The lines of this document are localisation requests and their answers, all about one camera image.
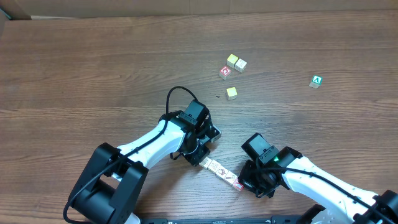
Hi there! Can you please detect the sheep picture wooden block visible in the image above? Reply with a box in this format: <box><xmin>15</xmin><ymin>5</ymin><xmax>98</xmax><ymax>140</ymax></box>
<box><xmin>199</xmin><ymin>157</ymin><xmax>213</xmax><ymax>169</ymax></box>

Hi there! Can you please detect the letter M wooden block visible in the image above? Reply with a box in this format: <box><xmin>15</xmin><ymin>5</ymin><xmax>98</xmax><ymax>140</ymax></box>
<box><xmin>208</xmin><ymin>160</ymin><xmax>221</xmax><ymax>173</ymax></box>

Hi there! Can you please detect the red letter Y block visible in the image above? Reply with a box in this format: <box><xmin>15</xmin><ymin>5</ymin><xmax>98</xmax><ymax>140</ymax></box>
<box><xmin>232</xmin><ymin>179</ymin><xmax>244</xmax><ymax>191</ymax></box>

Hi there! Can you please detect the hammer picture wooden block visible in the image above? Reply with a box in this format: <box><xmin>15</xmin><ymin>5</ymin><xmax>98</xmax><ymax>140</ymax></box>
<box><xmin>223</xmin><ymin>171</ymin><xmax>238</xmax><ymax>185</ymax></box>

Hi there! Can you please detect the acorn picture wooden block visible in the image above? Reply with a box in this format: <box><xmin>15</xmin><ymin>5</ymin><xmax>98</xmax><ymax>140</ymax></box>
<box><xmin>215</xmin><ymin>166</ymin><xmax>229</xmax><ymax>179</ymax></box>

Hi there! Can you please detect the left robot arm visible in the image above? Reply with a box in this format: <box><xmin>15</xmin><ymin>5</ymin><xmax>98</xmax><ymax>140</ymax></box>
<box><xmin>64</xmin><ymin>100</ymin><xmax>221</xmax><ymax>224</ymax></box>

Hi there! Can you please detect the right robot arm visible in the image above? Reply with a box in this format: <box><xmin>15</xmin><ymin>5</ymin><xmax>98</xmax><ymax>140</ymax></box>
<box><xmin>238</xmin><ymin>133</ymin><xmax>397</xmax><ymax>223</ymax></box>

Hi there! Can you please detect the yellow letter C block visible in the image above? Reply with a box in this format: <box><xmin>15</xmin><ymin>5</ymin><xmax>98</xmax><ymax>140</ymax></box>
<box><xmin>226</xmin><ymin>87</ymin><xmax>238</xmax><ymax>100</ymax></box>

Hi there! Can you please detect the red letter wooden block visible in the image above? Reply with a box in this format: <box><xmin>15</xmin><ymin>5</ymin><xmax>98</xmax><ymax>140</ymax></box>
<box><xmin>219</xmin><ymin>65</ymin><xmax>232</xmax><ymax>80</ymax></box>

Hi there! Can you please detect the white bone wooden block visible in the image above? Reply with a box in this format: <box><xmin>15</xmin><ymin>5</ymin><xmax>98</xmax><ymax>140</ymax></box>
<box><xmin>234</xmin><ymin>58</ymin><xmax>247</xmax><ymax>73</ymax></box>

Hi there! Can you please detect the yellow top wooden block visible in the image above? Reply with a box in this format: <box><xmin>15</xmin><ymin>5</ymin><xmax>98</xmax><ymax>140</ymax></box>
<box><xmin>226</xmin><ymin>54</ymin><xmax>239</xmax><ymax>68</ymax></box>

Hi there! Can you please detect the green letter wooden block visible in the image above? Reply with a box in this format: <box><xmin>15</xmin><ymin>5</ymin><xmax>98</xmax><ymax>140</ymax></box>
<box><xmin>309</xmin><ymin>75</ymin><xmax>323</xmax><ymax>88</ymax></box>

